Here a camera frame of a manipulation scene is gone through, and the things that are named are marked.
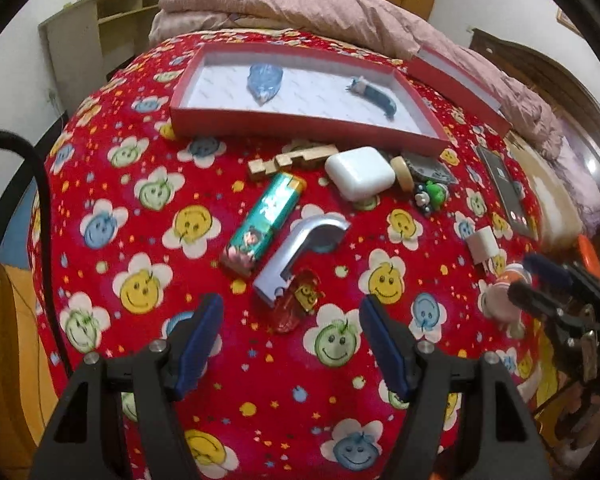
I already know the pink quilt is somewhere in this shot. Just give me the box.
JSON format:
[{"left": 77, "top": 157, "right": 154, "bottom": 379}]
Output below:
[{"left": 149, "top": 0, "right": 600, "bottom": 233}]

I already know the red cardboard box lid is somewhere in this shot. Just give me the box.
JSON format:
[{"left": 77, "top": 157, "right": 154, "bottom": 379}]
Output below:
[{"left": 407, "top": 44, "right": 513, "bottom": 137}]

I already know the green lighter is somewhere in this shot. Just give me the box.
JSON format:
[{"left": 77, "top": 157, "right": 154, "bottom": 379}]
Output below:
[{"left": 220, "top": 172, "right": 306, "bottom": 277}]

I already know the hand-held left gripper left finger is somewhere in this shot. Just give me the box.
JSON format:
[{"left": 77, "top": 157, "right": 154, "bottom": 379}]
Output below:
[{"left": 30, "top": 292, "right": 226, "bottom": 480}]

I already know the black smartphone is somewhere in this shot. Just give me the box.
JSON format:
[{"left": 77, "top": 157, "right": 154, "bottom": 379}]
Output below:
[{"left": 475, "top": 145, "right": 540, "bottom": 241}]

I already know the orange wooden cabinet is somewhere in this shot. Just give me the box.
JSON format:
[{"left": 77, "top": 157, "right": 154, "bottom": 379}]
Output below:
[{"left": 0, "top": 240, "right": 51, "bottom": 480}]

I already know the dark wooden headboard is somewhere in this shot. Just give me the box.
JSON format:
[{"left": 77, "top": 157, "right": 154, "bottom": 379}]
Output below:
[{"left": 467, "top": 27, "right": 600, "bottom": 241}]

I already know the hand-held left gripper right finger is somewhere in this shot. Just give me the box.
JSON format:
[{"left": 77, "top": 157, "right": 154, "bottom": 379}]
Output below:
[{"left": 358, "top": 294, "right": 553, "bottom": 480}]

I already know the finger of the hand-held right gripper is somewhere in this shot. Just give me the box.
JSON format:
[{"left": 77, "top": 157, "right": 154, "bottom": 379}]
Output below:
[
  {"left": 507, "top": 280, "right": 596, "bottom": 331},
  {"left": 522, "top": 254, "right": 600, "bottom": 306}
]

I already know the green toy keychain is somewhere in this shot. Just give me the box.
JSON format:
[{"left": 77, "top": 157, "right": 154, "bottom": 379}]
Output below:
[{"left": 412, "top": 180, "right": 451, "bottom": 216}]

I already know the red transparent lighter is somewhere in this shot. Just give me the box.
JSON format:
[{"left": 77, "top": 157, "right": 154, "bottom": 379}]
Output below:
[{"left": 272, "top": 269, "right": 322, "bottom": 333}]

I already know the wall picture frame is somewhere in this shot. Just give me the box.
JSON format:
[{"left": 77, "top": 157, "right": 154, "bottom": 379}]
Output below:
[{"left": 556, "top": 8, "right": 585, "bottom": 37}]

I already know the white earbuds case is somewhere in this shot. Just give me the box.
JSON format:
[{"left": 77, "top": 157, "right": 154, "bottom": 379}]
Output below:
[{"left": 325, "top": 146, "right": 397, "bottom": 201}]

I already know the white charger plug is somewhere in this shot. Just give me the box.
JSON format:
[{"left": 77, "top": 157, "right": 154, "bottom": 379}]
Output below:
[{"left": 466, "top": 226, "right": 501, "bottom": 275}]

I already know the round wooden disc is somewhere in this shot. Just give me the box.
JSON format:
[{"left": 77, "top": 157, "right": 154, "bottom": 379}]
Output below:
[{"left": 390, "top": 156, "right": 415, "bottom": 192}]

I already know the grey metal plate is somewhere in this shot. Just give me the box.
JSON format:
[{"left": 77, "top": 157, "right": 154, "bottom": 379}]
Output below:
[{"left": 401, "top": 152, "right": 458, "bottom": 185}]

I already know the wooden puzzle piece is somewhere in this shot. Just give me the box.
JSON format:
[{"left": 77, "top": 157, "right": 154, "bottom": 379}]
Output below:
[{"left": 247, "top": 142, "right": 341, "bottom": 181}]

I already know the black cable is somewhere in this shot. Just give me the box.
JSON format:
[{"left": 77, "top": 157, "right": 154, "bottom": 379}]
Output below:
[{"left": 0, "top": 130, "right": 76, "bottom": 376}]

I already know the red smiley flower blanket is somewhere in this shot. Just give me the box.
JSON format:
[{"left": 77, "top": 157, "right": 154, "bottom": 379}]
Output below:
[{"left": 30, "top": 27, "right": 571, "bottom": 480}]

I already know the grey metal handle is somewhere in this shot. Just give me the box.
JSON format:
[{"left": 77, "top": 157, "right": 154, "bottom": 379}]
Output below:
[{"left": 252, "top": 214, "right": 352, "bottom": 308}]

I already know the blue toy figure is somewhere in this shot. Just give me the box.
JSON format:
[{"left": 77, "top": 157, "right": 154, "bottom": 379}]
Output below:
[{"left": 349, "top": 76, "right": 398, "bottom": 120}]

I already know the beige wooden shelf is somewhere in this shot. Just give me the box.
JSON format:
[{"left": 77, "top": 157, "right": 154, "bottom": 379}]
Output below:
[{"left": 39, "top": 0, "right": 168, "bottom": 111}]

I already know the red cardboard tray box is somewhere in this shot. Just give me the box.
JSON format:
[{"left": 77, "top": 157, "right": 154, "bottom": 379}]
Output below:
[{"left": 169, "top": 41, "right": 451, "bottom": 157}]

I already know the blue transparent plastic piece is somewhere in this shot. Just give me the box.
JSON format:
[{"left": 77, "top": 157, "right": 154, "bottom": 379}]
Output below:
[{"left": 246, "top": 62, "right": 284, "bottom": 106}]

